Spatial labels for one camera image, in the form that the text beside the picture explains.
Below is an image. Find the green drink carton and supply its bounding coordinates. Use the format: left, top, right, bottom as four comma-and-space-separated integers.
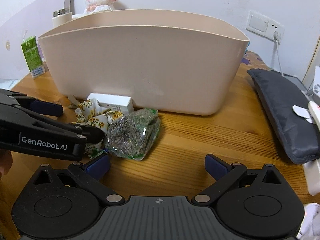
21, 36, 46, 79

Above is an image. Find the yellow floral scrunchie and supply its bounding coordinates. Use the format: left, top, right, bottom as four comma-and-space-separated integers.
75, 99, 123, 159

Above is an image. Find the white wall switch socket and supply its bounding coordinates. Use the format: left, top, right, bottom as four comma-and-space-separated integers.
246, 10, 285, 43

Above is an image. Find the wooden hair clip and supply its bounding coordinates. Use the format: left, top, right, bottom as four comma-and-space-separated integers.
67, 95, 80, 109

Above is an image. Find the white charger plug cable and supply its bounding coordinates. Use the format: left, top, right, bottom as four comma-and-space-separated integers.
273, 31, 286, 77

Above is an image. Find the white rectangular box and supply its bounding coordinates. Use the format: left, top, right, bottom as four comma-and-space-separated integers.
87, 93, 134, 114

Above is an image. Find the beige plastic storage bin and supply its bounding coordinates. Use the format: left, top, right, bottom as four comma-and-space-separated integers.
38, 9, 249, 115

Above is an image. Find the cream thermos bottle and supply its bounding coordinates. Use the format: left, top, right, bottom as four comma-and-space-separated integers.
52, 8, 72, 28

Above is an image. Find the dark grey fabric pouch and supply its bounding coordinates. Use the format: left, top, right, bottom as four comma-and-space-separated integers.
247, 69, 319, 164

